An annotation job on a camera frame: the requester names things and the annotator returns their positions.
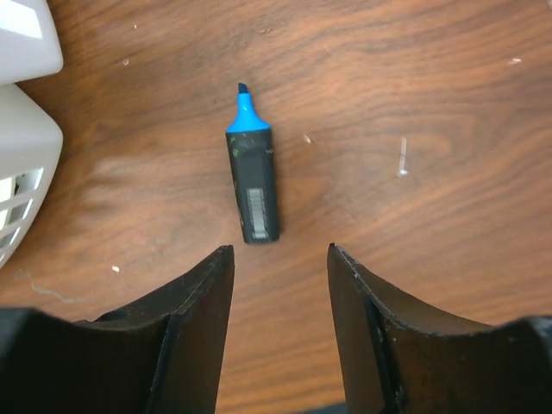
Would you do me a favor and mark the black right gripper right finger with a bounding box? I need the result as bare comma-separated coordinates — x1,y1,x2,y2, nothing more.
327,245,551,413

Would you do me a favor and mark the black blue highlighter marker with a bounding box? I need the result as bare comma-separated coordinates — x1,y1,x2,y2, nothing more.
225,83,279,245

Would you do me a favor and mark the white plastic dish basket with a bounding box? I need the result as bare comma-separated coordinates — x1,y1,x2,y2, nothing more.
1,1,64,263

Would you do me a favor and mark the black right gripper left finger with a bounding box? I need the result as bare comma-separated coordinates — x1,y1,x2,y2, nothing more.
1,246,235,413

